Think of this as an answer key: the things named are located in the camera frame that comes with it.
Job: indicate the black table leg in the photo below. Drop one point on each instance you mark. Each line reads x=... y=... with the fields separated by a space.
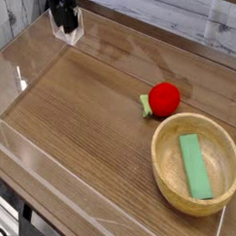
x=27 y=212

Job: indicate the wooden bowl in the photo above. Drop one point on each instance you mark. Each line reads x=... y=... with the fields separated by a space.
x=218 y=151

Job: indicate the red plush fruit green leaf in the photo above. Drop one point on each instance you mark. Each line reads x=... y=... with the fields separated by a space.
x=162 y=100

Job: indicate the clear acrylic corner bracket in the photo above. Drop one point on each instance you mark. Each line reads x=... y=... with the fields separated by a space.
x=72 y=38

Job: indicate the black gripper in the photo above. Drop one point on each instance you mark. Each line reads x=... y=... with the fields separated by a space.
x=66 y=15

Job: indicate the clear acrylic tray wall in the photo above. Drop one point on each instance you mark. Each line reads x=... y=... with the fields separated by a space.
x=62 y=198

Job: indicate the green rectangular block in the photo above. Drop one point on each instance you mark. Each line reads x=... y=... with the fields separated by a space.
x=195 y=167

